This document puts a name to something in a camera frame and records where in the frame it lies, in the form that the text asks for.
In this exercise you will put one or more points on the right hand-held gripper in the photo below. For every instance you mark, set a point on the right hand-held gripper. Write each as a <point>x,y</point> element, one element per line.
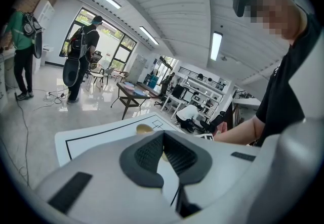
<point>208,137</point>

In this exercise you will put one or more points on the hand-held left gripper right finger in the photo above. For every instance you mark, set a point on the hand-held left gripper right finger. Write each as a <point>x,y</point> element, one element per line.
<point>222,167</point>

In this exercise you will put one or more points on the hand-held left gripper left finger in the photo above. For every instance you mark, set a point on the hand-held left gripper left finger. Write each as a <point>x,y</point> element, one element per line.
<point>101,172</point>

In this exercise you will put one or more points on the person's right forearm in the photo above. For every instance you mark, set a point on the person's right forearm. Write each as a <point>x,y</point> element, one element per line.
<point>240,133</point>

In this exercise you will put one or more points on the white table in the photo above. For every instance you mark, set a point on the white table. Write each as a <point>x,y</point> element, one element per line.
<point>101,132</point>

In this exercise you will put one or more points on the white desk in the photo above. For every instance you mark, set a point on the white desk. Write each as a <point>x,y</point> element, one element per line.
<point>177,99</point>

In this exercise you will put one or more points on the black monitor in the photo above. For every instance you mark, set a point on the black monitor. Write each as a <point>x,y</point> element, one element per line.
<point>177,91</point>

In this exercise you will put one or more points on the round tan bowl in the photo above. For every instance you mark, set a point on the round tan bowl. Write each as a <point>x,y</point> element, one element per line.
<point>144,129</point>

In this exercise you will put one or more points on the white mug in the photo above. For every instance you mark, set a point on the white mug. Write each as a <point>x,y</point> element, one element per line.
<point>146,92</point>

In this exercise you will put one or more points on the teal storage crate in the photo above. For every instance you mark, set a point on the teal storage crate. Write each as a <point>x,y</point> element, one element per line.
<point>153,81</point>

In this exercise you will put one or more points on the blue plate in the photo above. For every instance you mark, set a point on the blue plate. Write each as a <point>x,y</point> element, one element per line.
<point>138,91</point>

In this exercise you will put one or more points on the person's black t-shirt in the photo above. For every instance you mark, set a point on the person's black t-shirt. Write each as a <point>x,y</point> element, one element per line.
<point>283,91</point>

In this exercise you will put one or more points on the pink plate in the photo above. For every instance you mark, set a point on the pink plate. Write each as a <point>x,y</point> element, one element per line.
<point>129,86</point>

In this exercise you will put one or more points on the white power strip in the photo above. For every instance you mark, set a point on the white power strip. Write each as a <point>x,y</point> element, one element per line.
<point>48,95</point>

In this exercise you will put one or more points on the wicker armchair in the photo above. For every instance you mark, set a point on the wicker armchair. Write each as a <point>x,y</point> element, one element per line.
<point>124,75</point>

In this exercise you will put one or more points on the white metal locker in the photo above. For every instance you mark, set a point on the white metal locker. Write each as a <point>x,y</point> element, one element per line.
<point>138,66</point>

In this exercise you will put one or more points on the gray armchair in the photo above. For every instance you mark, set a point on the gray armchair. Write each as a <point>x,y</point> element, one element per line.
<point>110,71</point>

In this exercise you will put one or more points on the black mesh office chair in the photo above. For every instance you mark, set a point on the black mesh office chair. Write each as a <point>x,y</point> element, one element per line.
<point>97,56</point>

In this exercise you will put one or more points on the white drawer cabinet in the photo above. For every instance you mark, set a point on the white drawer cabinet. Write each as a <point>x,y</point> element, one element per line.
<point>3,101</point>

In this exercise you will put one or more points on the large glass window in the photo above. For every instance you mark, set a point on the large glass window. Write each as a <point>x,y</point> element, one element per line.
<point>111,33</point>

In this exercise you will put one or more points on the person's head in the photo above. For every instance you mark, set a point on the person's head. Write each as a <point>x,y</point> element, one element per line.
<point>278,10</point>

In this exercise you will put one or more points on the white cubby bookcase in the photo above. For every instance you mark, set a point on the white cubby bookcase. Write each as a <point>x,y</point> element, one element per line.
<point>45,11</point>

